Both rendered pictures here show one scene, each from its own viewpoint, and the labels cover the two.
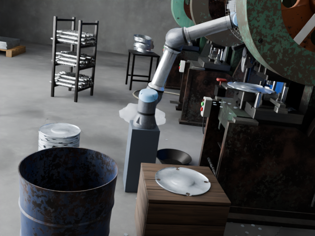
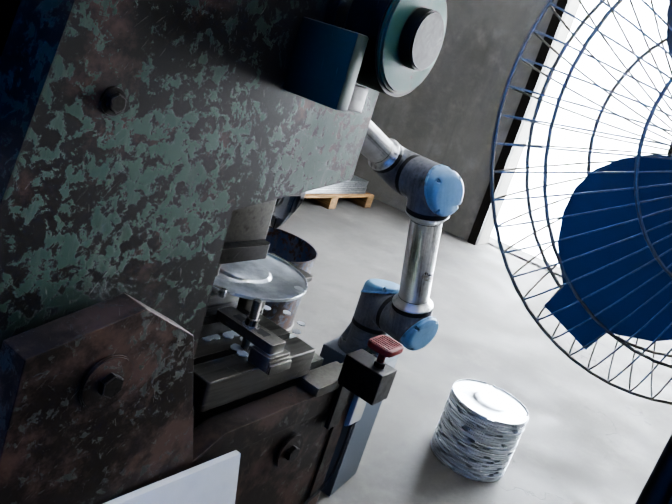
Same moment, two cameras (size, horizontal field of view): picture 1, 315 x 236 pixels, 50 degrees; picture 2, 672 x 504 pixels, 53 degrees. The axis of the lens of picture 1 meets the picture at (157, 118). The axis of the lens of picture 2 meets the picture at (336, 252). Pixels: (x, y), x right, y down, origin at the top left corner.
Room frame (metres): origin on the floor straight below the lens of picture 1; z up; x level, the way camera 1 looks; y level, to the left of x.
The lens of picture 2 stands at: (3.07, -1.52, 1.29)
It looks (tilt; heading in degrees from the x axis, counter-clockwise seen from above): 17 degrees down; 127
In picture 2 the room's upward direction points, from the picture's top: 18 degrees clockwise
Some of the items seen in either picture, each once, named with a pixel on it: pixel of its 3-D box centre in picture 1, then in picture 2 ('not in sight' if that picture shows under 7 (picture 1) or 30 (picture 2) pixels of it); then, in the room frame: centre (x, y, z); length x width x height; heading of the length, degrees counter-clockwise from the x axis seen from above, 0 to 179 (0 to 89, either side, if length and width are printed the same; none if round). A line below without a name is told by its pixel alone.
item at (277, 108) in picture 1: (278, 101); not in sight; (1.95, -0.70, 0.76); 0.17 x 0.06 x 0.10; 5
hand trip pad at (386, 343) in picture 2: (221, 84); (381, 358); (2.43, -0.42, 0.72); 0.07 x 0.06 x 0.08; 95
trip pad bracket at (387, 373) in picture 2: (218, 98); (358, 397); (2.41, -0.43, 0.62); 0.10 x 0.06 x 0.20; 5
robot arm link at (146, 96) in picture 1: (147, 100); (380, 302); (2.07, 0.08, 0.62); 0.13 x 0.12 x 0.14; 171
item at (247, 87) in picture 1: (250, 87); (242, 269); (2.11, -0.56, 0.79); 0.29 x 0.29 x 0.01
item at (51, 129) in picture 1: (60, 129); (490, 401); (2.27, 0.69, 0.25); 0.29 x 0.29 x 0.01
